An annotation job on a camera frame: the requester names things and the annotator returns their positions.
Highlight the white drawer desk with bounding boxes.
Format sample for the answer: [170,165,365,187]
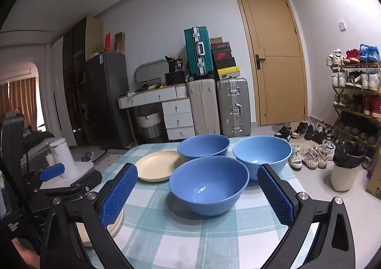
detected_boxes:
[117,84,195,141]

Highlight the wooden door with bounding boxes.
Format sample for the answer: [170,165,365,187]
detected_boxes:
[235,0,308,127]

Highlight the beige suitcase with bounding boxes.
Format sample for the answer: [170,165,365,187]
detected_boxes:
[187,78,221,136]

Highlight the scattered group of sneakers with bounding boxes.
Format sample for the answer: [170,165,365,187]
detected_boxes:
[273,120,337,171]

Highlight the black storage crate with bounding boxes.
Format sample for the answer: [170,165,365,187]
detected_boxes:
[164,72,186,85]

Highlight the grey doormat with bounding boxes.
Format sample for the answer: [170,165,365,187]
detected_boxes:
[271,122,294,132]

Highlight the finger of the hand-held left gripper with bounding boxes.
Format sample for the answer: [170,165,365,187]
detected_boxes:
[40,171,103,198]
[38,162,66,183]

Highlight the black trash bag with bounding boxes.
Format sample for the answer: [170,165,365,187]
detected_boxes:
[333,139,368,169]

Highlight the purple plastic bag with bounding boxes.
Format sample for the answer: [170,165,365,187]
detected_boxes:
[367,156,376,180]

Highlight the silver suitcase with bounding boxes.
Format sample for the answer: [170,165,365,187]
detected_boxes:
[216,78,251,138]

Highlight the teal checkered tablecloth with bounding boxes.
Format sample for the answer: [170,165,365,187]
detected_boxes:
[76,138,320,269]

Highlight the dark shoe box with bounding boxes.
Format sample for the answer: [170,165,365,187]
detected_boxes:
[214,57,237,69]

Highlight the white trash bin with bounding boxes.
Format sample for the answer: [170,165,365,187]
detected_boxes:
[330,163,362,192]

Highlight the black shoe box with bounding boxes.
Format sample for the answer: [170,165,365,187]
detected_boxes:
[211,42,232,52]

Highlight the woven laundry basket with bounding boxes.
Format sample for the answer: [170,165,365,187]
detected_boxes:
[135,108,163,140]

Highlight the grey sofa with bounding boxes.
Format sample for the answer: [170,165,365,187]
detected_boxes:
[22,129,57,156]

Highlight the flat cardboard pieces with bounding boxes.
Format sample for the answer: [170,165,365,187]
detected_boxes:
[115,31,126,55]

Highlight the cream plate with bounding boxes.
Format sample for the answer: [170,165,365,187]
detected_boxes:
[135,151,186,183]
[76,212,125,247]

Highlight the yellow shoe box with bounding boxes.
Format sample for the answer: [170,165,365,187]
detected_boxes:
[217,66,241,80]

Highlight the red logo shoe box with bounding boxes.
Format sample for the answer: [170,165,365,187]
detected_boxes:
[212,50,233,61]

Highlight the light blue bowl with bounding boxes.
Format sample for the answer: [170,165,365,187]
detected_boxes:
[232,136,292,182]

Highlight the orange curtain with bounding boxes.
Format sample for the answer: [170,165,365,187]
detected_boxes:
[0,78,39,132]

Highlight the dark glass wardrobe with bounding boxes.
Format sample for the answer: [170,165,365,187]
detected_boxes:
[50,16,105,147]

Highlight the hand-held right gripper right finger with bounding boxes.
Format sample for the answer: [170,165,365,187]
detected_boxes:
[256,163,356,269]

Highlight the person's left hand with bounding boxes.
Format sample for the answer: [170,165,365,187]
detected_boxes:
[11,238,40,269]

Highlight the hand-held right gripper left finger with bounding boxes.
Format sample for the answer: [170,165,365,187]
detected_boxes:
[40,162,139,269]

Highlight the white cylindrical appliance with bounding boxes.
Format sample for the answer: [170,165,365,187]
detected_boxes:
[40,137,96,190]

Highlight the teal suitcase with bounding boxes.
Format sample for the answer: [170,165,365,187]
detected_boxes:
[184,27,212,76]

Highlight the dark blue bowl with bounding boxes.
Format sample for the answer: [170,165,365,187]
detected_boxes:
[177,134,231,163]
[169,156,250,216]

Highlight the grey rounded mirror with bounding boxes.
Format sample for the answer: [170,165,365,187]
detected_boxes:
[134,59,169,84]

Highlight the black paper bag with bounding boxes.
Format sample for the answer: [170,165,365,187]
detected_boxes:
[165,55,184,73]

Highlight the collection of racked sneakers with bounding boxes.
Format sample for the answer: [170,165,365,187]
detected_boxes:
[326,43,381,144]

